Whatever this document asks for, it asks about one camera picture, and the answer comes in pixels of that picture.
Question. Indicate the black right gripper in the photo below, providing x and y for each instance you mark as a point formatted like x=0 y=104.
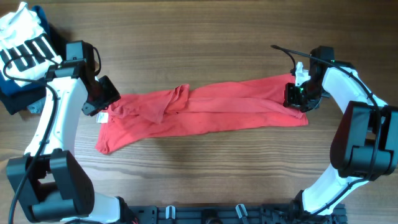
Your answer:
x=291 y=101

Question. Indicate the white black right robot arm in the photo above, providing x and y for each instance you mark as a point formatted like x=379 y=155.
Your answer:
x=365 y=143

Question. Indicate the grey folded shirt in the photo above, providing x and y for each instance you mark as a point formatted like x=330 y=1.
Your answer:
x=37 y=107

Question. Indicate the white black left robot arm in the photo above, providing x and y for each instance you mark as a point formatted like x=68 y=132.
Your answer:
x=48 y=182

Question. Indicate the red soccer t-shirt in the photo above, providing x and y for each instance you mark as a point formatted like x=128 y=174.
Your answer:
x=226 y=106

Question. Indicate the white black printed folded shirt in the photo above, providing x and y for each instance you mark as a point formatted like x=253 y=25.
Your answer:
x=26 y=49

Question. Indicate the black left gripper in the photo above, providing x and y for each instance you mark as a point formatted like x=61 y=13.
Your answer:
x=112 y=95

